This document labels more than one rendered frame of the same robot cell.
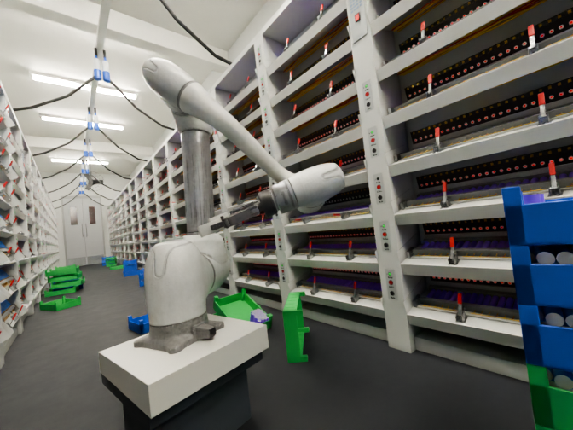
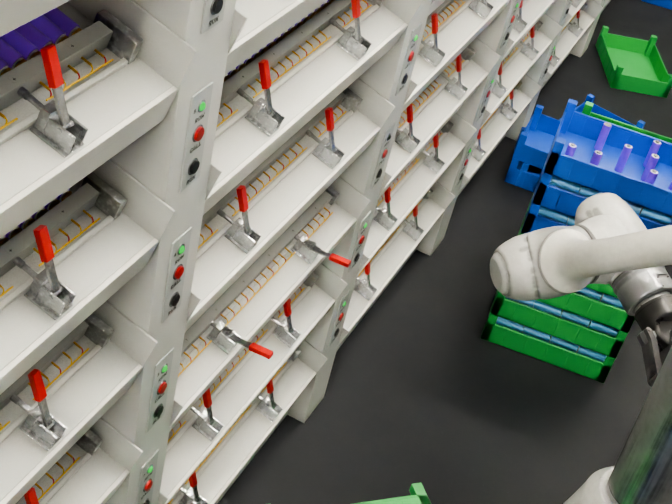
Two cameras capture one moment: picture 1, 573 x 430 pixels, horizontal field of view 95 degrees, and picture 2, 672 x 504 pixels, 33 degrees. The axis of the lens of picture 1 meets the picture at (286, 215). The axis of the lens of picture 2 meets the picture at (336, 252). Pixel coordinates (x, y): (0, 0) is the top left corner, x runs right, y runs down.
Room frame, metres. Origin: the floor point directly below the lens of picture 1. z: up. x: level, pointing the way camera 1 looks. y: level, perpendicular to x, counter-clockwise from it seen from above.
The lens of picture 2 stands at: (2.00, 0.99, 1.70)
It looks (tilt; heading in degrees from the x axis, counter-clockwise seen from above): 38 degrees down; 237
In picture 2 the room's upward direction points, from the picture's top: 14 degrees clockwise
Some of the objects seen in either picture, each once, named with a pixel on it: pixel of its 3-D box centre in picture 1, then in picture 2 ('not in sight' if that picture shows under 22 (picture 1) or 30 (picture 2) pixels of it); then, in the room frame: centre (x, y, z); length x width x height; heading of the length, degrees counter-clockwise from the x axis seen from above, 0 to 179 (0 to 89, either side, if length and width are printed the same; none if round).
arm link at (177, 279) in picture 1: (176, 276); not in sight; (0.78, 0.34, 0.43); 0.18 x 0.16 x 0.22; 174
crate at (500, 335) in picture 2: not in sight; (553, 322); (0.41, -0.48, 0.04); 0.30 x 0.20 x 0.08; 138
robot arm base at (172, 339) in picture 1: (184, 326); not in sight; (0.76, 0.32, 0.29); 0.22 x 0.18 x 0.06; 60
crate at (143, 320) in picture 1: (159, 316); not in sight; (1.74, 0.90, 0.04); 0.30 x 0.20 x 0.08; 139
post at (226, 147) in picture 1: (233, 190); not in sight; (2.21, 0.42, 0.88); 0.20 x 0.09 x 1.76; 129
